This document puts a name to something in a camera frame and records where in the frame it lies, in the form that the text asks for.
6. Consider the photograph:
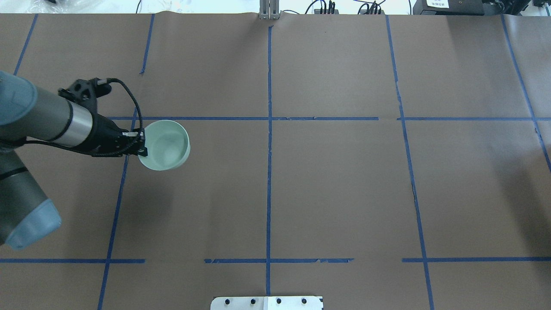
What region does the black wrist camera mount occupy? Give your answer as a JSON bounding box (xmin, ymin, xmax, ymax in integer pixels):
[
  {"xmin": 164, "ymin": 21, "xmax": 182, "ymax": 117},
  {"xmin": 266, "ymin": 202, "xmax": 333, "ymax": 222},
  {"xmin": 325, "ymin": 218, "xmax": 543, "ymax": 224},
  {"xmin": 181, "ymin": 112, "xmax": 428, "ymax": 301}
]
[{"xmin": 58, "ymin": 78, "xmax": 112, "ymax": 114}]

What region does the black power strip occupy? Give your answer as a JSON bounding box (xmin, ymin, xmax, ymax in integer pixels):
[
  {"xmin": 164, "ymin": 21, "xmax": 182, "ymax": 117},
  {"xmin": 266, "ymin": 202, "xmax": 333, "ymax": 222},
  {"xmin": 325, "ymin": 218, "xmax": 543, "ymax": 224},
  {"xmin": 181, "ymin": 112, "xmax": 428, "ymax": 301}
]
[{"xmin": 310, "ymin": 0, "xmax": 339, "ymax": 15}]

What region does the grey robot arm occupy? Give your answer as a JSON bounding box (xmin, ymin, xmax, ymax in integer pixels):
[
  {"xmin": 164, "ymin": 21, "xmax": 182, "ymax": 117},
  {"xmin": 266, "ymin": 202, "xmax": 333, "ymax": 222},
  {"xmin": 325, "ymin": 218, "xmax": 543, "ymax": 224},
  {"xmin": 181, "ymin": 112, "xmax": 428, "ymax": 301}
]
[{"xmin": 0, "ymin": 71, "xmax": 148, "ymax": 251}]

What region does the aluminium profile post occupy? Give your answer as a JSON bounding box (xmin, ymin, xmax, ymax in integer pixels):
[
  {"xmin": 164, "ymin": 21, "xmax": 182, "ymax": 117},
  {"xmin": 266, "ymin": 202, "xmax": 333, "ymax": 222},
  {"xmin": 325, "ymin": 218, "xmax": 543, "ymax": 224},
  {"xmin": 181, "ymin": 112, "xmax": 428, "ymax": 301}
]
[{"xmin": 258, "ymin": 0, "xmax": 281, "ymax": 20}]

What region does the black device with label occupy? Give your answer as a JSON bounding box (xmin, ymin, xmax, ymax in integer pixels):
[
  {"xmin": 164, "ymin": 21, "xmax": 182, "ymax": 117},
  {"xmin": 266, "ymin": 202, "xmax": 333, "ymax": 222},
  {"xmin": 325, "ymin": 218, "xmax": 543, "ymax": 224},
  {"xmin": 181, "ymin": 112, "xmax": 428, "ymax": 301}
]
[{"xmin": 412, "ymin": 0, "xmax": 485, "ymax": 16}]

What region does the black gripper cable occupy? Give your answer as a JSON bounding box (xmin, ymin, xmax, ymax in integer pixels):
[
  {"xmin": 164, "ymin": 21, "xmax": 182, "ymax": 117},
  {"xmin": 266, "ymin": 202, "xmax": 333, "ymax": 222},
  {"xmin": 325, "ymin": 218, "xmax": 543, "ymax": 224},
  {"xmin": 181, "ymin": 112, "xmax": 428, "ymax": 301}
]
[{"xmin": 26, "ymin": 77, "xmax": 144, "ymax": 157}]

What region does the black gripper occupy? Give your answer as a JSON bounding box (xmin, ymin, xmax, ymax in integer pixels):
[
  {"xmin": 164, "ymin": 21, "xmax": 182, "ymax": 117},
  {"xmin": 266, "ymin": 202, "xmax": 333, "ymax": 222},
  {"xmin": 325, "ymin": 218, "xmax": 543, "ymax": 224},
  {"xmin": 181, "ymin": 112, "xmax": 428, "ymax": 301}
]
[{"xmin": 73, "ymin": 115, "xmax": 148, "ymax": 157}]

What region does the mint green bowl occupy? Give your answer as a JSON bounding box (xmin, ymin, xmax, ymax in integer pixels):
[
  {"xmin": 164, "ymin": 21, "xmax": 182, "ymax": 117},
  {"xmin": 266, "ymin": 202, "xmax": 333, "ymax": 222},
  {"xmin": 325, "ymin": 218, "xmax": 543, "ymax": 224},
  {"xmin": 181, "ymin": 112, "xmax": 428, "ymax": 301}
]
[{"xmin": 138, "ymin": 120, "xmax": 191, "ymax": 171}]

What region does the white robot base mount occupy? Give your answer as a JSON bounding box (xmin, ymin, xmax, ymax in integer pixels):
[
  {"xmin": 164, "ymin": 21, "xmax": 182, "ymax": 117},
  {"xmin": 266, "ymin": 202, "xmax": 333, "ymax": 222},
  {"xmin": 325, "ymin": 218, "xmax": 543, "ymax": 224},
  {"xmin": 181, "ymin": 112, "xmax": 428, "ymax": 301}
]
[{"xmin": 210, "ymin": 296, "xmax": 324, "ymax": 310}]

